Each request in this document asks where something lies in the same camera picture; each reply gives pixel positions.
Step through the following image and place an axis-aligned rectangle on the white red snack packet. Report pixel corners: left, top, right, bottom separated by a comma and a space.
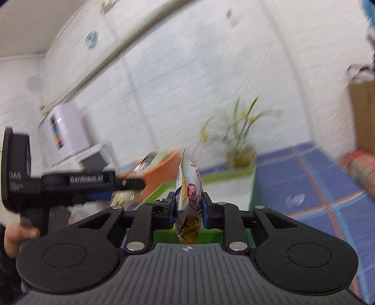
175, 151, 203, 243

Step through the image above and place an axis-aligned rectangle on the person's left hand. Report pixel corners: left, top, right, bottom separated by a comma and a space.
3, 223, 41, 259

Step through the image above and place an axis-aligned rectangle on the orange plastic basin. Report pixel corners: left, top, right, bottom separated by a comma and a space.
117, 149, 183, 203

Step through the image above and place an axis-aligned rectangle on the green cardboard box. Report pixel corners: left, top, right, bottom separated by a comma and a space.
126, 165, 261, 244

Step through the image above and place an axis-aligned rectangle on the white appliance with screen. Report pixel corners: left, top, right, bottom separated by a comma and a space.
50, 144, 118, 172

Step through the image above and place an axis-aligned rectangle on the white water purifier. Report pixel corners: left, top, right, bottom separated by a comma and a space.
41, 103, 90, 164

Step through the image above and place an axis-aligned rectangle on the glass vase with plant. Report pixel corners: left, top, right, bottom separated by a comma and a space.
196, 96, 282, 168

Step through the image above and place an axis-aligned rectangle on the blue patterned tablecloth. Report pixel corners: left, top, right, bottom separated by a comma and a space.
256, 142, 374, 304

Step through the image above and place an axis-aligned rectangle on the red patterned box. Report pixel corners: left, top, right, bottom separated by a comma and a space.
338, 149, 375, 198

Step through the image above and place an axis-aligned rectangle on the brown paper bag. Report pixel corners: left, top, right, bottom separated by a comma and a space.
346, 64, 374, 154

